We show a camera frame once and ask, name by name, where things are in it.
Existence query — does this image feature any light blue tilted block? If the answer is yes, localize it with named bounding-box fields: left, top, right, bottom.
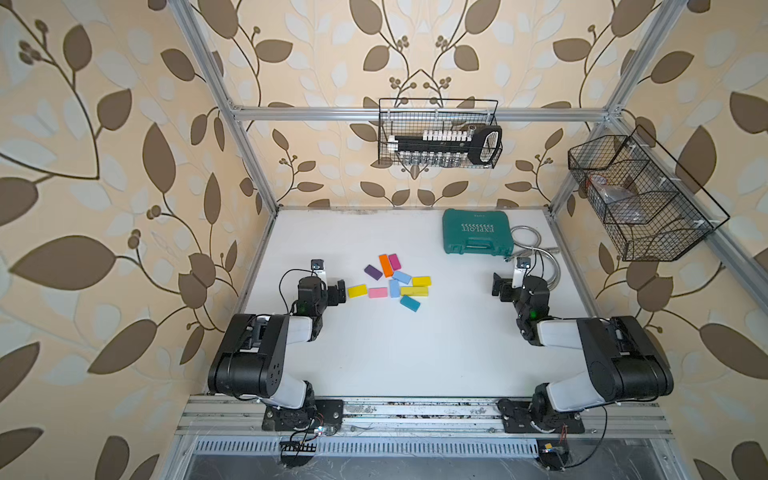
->
left=392, top=270, right=412, bottom=285

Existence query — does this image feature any black white tool in basket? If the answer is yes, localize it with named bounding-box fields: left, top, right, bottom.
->
left=383, top=125, right=503, bottom=169

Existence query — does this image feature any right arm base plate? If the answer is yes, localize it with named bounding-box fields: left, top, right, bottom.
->
left=496, top=398, right=585, bottom=434

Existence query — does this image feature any pink block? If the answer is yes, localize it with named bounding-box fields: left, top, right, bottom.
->
left=368, top=287, right=389, bottom=299

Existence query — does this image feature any teal block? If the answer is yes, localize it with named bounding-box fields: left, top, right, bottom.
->
left=400, top=296, right=421, bottom=312

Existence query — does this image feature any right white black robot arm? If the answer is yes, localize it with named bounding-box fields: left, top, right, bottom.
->
left=491, top=274, right=674, bottom=421

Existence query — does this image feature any plastic bag in basket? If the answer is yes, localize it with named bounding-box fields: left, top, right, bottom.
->
left=589, top=175, right=646, bottom=225

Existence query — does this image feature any purple block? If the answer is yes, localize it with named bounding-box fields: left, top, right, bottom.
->
left=364, top=265, right=384, bottom=280

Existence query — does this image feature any orange block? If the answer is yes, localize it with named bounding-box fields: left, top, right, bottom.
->
left=379, top=254, right=394, bottom=278

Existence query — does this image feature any magenta block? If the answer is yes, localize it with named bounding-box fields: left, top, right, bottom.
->
left=388, top=254, right=402, bottom=271

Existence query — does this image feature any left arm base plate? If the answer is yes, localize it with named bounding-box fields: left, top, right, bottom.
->
left=261, top=399, right=344, bottom=436

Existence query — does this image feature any green plastic tool case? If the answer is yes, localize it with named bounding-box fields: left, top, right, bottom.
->
left=442, top=209, right=514, bottom=257

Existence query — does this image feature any coiled metal hose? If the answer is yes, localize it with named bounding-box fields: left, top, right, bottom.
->
left=506, top=225, right=562, bottom=292

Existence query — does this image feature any small yellow block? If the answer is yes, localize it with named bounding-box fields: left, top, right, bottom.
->
left=411, top=276, right=432, bottom=287

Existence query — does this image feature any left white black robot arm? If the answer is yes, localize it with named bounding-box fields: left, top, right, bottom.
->
left=207, top=275, right=347, bottom=415

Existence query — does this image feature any large yellow block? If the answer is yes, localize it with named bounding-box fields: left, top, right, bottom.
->
left=347, top=285, right=368, bottom=298

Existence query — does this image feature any long yellow block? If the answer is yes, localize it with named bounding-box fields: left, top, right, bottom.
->
left=400, top=286, right=429, bottom=297

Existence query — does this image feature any light blue block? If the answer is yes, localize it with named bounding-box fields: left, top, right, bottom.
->
left=392, top=270, right=412, bottom=285
left=389, top=279, right=401, bottom=298

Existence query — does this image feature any aluminium frame rail front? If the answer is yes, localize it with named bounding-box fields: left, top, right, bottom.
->
left=176, top=395, right=674, bottom=440

